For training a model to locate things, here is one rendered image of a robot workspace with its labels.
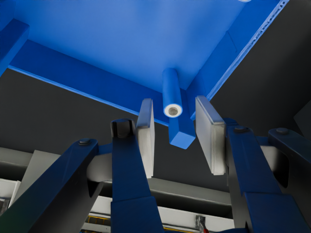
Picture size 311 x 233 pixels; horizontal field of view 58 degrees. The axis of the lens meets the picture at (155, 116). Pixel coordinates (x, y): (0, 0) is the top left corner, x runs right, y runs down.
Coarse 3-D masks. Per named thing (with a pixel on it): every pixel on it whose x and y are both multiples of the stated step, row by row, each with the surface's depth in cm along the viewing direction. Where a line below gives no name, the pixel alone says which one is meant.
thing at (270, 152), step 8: (224, 120) 17; (232, 120) 17; (256, 136) 14; (264, 144) 13; (264, 152) 13; (272, 152) 13; (280, 152) 13; (272, 160) 13; (280, 160) 13; (288, 160) 13; (272, 168) 13; (280, 168) 13; (288, 168) 13
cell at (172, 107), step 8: (168, 72) 30; (176, 72) 31; (168, 80) 29; (176, 80) 29; (168, 88) 28; (176, 88) 28; (168, 96) 27; (176, 96) 27; (168, 104) 26; (176, 104) 26; (168, 112) 26; (176, 112) 26
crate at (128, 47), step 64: (0, 0) 22; (64, 0) 26; (128, 0) 26; (192, 0) 26; (256, 0) 25; (0, 64) 22; (64, 64) 28; (128, 64) 30; (192, 64) 30; (192, 128) 28
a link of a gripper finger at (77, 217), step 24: (72, 144) 13; (96, 144) 13; (48, 168) 11; (72, 168) 11; (24, 192) 9; (48, 192) 9; (72, 192) 10; (96, 192) 13; (0, 216) 8; (24, 216) 8; (48, 216) 8; (72, 216) 10
